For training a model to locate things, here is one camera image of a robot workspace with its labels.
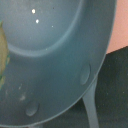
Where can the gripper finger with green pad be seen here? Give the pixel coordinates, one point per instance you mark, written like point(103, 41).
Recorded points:
point(4, 54)

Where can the grey toy pot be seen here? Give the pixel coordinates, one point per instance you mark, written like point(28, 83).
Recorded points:
point(56, 49)

